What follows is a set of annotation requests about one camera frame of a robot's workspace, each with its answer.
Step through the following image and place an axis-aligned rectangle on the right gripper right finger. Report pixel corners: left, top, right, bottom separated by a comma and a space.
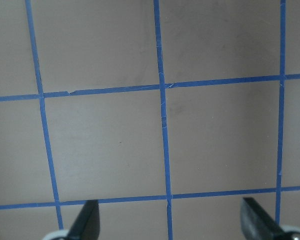
240, 197, 286, 240

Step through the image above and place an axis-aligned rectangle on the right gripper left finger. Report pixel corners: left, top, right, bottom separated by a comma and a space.
66, 200, 100, 240

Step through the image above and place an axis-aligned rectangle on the brown paper table cover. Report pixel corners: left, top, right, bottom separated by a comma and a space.
0, 0, 300, 240

